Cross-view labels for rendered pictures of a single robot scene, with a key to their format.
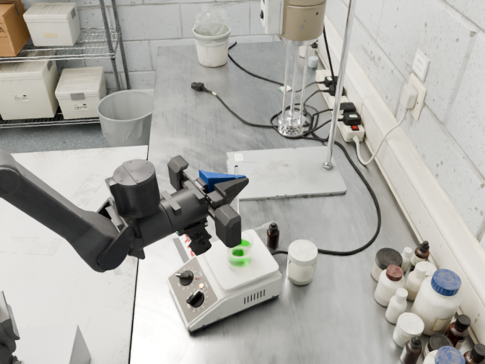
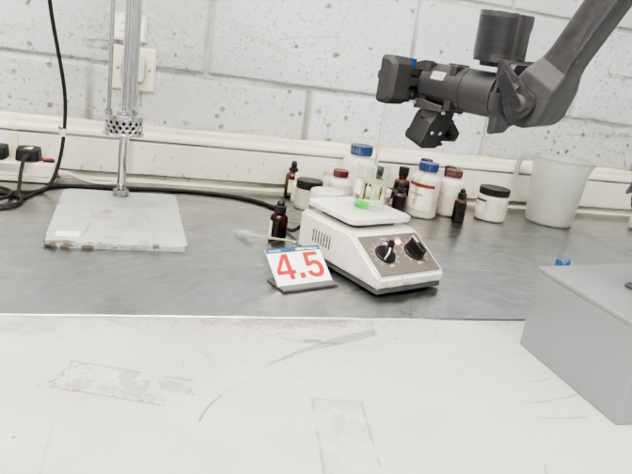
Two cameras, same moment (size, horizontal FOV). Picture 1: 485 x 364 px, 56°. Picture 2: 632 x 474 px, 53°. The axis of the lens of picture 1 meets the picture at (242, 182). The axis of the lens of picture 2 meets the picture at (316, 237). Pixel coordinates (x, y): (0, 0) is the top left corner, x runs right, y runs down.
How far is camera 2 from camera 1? 1.34 m
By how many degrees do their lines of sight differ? 88
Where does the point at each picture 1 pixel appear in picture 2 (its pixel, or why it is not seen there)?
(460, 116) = (231, 49)
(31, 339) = (592, 287)
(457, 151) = (241, 84)
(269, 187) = (162, 225)
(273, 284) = not seen: hidden behind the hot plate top
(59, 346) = (578, 271)
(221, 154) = (40, 249)
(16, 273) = (432, 442)
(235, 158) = (71, 235)
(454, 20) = not seen: outside the picture
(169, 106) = not seen: outside the picture
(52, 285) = (434, 391)
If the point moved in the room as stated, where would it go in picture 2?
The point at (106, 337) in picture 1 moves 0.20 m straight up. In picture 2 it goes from (485, 335) to (522, 181)
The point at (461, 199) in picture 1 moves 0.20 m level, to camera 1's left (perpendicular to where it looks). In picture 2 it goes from (269, 121) to (279, 136)
